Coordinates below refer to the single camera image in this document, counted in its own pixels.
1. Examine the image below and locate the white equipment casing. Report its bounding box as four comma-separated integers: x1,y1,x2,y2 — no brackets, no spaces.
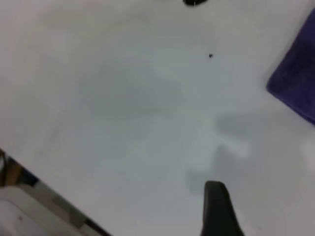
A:
0,184,86,236

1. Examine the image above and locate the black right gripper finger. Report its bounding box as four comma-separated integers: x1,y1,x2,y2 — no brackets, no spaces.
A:
200,180,245,236

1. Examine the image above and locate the purple microfiber cloth black trim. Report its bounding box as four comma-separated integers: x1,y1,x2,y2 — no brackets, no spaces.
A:
266,7,315,126

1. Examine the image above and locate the black liquid spill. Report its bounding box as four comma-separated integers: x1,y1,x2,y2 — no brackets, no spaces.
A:
182,0,209,7

